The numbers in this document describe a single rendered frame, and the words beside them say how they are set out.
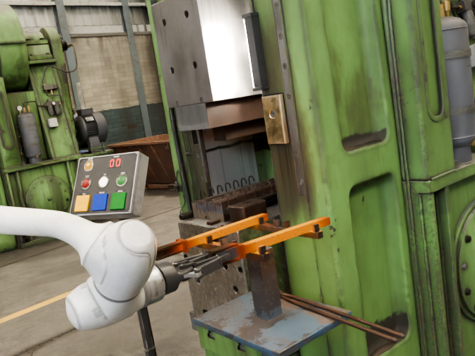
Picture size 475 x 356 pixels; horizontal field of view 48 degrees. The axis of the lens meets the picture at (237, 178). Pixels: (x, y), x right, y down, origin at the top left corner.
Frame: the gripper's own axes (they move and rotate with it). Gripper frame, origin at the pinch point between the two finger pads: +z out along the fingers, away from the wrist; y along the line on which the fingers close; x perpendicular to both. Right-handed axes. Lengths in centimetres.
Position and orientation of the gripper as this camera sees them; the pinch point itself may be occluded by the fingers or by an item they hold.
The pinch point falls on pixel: (224, 254)
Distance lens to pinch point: 136.5
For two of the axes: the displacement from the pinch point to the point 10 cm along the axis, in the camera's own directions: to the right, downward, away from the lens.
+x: -1.4, -9.8, -1.5
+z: 7.5, -2.0, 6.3
